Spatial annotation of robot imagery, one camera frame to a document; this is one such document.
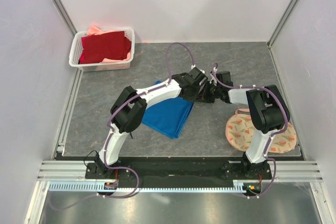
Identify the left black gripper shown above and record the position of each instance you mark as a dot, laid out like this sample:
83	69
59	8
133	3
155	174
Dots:
193	98

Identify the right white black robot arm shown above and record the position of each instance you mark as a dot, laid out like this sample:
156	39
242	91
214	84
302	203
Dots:
268	111

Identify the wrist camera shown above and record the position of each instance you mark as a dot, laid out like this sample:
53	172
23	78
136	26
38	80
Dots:
224	78
196	77

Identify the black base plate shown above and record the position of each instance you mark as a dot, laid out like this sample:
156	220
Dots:
223	167

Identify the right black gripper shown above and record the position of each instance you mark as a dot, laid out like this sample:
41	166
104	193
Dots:
206	97

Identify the floral round pot holder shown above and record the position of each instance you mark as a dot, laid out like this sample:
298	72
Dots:
239	132

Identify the blue cloth napkin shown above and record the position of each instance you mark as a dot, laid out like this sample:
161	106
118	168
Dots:
167	112

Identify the white plastic basket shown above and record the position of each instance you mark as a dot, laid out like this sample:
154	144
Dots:
76	51

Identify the red cloth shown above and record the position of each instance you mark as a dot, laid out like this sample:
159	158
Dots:
110	46

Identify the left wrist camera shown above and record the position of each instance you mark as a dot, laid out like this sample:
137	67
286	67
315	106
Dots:
196	77

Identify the pink cloth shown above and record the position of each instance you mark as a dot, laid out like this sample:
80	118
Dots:
94	30

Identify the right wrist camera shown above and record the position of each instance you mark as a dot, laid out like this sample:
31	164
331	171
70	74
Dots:
224	78

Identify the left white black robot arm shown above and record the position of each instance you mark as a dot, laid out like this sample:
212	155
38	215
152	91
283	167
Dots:
128	111

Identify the grey slotted cable duct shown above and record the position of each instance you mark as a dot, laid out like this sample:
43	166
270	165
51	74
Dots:
105	187

